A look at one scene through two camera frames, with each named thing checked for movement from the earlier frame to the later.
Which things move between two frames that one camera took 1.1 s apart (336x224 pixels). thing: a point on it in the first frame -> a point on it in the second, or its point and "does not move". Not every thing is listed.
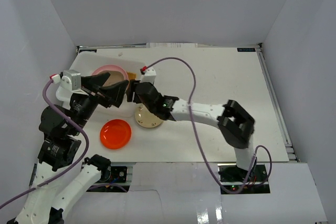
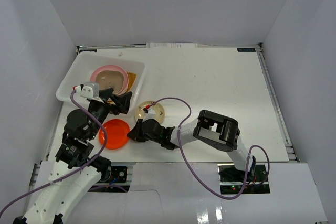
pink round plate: (117, 74) does not move
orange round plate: (115, 134) does not move
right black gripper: (129, 92) -> (135, 134)
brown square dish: (115, 76) does not move
